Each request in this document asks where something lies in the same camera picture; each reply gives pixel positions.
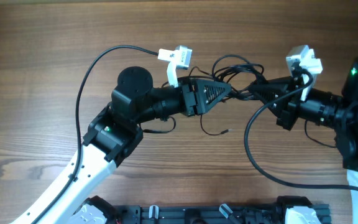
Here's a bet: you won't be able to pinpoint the black right camera cable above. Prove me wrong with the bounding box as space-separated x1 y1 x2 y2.
244 70 358 202

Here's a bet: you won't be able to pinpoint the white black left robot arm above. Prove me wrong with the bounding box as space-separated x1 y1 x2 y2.
15 67 231 223

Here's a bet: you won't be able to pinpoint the black usb cables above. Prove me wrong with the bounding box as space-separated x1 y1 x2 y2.
162 54 272 137

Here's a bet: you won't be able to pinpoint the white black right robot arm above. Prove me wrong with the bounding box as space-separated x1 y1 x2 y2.
244 57 358 223

